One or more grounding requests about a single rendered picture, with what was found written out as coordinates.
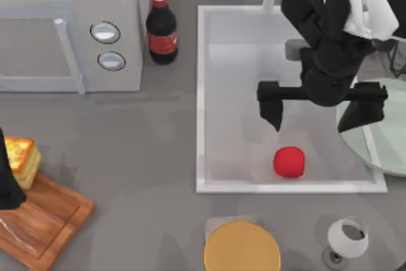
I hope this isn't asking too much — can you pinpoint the microwave oven door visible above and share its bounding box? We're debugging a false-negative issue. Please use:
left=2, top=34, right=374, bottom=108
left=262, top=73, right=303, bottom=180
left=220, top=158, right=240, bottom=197
left=0, top=7, right=86, bottom=94

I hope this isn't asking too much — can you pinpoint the white goblet cup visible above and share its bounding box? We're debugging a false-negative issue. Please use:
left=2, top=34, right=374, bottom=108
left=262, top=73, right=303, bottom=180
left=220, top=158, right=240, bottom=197
left=322, top=216, right=370, bottom=269

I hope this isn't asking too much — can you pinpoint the large round microwave knob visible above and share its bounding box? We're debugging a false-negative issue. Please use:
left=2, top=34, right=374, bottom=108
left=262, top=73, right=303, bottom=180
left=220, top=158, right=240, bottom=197
left=89, top=21, right=122, bottom=44

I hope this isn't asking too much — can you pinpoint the dark bottle with red label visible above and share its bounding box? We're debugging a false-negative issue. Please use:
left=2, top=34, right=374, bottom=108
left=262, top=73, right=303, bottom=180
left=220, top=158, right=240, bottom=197
left=145, top=0, right=179, bottom=65

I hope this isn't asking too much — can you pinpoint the microwave door handle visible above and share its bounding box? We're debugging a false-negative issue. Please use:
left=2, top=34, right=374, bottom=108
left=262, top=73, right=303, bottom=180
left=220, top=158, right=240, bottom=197
left=53, top=18, right=87, bottom=95

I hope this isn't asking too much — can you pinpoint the round yellow coaster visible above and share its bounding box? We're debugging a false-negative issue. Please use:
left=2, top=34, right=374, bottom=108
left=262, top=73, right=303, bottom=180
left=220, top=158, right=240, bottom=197
left=202, top=220, right=282, bottom=271

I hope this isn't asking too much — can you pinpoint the pale grey rounded box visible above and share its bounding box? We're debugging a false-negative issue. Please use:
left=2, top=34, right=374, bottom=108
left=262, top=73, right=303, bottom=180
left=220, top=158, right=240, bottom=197
left=285, top=39, right=306, bottom=61

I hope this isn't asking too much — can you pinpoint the red apple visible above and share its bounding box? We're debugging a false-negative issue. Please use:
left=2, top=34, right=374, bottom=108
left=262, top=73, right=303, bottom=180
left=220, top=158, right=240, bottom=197
left=273, top=146, right=306, bottom=179

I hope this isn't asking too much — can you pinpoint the pale microwave oven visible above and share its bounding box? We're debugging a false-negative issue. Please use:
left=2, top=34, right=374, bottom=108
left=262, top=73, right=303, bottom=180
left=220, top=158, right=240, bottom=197
left=0, top=0, right=150, bottom=95

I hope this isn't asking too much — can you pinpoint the black wire stand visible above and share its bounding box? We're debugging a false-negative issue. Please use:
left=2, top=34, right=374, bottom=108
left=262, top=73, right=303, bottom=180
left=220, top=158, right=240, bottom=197
left=384, top=38, right=406, bottom=79

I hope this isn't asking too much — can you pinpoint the pale green glass plate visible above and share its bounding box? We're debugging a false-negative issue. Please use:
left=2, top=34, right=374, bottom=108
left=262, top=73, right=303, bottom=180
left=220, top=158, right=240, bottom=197
left=335, top=77, right=406, bottom=177

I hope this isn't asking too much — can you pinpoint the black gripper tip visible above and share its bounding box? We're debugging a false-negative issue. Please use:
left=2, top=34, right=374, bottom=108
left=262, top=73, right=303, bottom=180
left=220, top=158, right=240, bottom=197
left=0, top=127, right=27, bottom=211

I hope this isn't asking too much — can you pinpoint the white sink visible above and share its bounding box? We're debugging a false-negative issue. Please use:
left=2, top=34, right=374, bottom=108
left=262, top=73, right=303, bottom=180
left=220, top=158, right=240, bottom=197
left=195, top=4, right=389, bottom=194

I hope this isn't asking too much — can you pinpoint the small round microwave knob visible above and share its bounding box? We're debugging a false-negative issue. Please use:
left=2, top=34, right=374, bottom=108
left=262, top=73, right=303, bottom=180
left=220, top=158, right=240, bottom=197
left=96, top=51, right=127, bottom=72

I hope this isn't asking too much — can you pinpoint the yellow toasted bread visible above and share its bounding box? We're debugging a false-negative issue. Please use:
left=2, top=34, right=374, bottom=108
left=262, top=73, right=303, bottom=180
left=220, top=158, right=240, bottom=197
left=4, top=136, right=43, bottom=191

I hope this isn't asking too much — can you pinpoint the wooden cutting board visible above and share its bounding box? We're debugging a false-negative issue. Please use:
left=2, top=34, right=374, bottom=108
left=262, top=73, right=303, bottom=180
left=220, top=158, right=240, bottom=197
left=0, top=172, right=96, bottom=271

